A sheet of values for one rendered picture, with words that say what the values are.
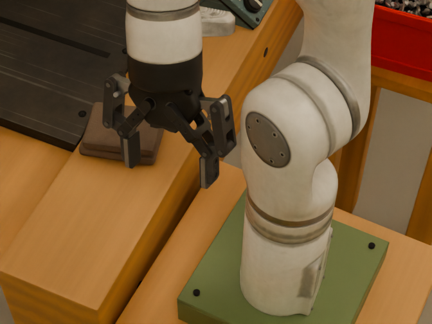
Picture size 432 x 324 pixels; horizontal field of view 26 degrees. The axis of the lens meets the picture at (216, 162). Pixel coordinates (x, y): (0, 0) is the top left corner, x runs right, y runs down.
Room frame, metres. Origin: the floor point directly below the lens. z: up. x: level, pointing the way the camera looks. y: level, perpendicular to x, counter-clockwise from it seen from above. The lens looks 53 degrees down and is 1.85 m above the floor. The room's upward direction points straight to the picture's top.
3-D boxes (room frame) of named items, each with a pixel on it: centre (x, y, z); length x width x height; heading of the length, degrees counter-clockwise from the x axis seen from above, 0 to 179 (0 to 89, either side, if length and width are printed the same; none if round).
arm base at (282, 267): (0.55, -0.08, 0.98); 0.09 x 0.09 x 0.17; 69
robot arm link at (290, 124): (0.56, -0.08, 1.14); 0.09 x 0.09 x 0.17; 42
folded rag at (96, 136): (0.76, 0.12, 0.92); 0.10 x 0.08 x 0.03; 80
